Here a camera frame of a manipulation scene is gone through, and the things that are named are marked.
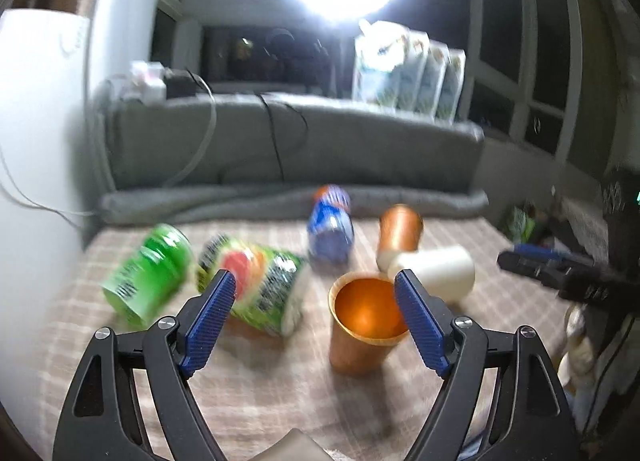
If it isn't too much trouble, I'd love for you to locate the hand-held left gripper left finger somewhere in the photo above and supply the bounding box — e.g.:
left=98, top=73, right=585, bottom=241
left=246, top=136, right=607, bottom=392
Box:
left=52, top=268, right=237, bottom=461

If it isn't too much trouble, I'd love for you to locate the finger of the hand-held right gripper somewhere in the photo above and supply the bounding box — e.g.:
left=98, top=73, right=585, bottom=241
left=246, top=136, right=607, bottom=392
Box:
left=512, top=242, right=576, bottom=264
left=496, top=250, right=608, bottom=303

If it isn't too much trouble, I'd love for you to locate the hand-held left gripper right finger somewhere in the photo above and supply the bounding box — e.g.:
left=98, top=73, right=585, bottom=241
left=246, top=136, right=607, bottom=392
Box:
left=394, top=268, right=581, bottom=461

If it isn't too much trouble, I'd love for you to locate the white cup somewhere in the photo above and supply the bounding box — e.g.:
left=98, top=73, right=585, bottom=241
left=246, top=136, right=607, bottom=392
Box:
left=386, top=245, right=476, bottom=304

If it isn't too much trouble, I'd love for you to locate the orange cup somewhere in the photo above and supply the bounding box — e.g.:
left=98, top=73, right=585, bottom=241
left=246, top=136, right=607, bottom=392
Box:
left=376, top=204, right=425, bottom=269
left=327, top=271, right=412, bottom=376

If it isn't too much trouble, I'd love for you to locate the green printed noodle cup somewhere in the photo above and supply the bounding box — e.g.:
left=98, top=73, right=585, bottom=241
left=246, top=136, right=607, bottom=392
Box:
left=195, top=235, right=307, bottom=338

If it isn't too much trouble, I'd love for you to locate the green packet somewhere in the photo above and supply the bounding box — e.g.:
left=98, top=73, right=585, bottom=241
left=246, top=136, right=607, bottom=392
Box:
left=505, top=203, right=538, bottom=244

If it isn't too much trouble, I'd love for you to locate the white cloth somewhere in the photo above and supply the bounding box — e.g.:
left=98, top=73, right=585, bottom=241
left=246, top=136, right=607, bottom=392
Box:
left=557, top=305, right=603, bottom=394

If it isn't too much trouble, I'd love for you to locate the green can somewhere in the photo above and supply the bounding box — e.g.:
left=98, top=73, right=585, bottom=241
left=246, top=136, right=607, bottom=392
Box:
left=101, top=223, right=196, bottom=328

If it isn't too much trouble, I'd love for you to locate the grey rolled cushion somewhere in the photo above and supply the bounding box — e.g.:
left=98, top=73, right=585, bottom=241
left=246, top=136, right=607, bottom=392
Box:
left=99, top=185, right=489, bottom=228

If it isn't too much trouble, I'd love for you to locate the blue plastic bottle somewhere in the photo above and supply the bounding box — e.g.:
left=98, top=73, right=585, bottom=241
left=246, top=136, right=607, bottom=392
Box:
left=306, top=184, right=355, bottom=266

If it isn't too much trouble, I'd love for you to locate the grey sofa backrest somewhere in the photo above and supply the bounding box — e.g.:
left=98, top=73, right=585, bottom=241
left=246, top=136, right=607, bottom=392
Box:
left=104, top=92, right=486, bottom=192

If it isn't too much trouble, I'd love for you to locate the black adapter box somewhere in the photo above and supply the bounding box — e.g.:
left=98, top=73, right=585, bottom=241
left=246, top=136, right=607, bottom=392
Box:
left=164, top=70, right=203, bottom=99

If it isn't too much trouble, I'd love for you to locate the white power strip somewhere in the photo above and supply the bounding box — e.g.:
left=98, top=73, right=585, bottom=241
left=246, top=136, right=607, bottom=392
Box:
left=122, top=61, right=167, bottom=104

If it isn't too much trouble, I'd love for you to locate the grey cable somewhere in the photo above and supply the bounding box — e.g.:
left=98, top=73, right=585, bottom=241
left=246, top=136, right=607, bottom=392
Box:
left=165, top=72, right=219, bottom=188

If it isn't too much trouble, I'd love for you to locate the black cable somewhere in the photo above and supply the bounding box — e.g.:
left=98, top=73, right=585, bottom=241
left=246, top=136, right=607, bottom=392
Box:
left=257, top=92, right=309, bottom=182

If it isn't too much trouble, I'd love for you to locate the thin white cable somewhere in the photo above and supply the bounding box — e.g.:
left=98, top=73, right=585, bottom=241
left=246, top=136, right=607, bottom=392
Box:
left=0, top=146, right=96, bottom=218

